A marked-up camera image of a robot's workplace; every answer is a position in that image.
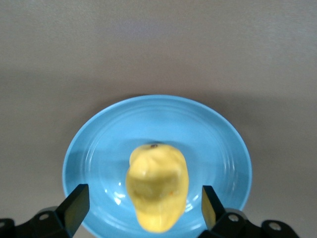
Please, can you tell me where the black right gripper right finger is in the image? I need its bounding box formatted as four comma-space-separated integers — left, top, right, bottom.
200, 185, 262, 238

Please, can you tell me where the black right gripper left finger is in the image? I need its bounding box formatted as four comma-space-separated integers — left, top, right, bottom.
14, 183, 90, 238

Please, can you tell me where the yellow peeled potato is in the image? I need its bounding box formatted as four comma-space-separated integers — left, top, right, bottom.
125, 141, 190, 234

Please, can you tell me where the blue round plate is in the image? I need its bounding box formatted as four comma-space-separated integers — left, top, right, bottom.
61, 94, 253, 238

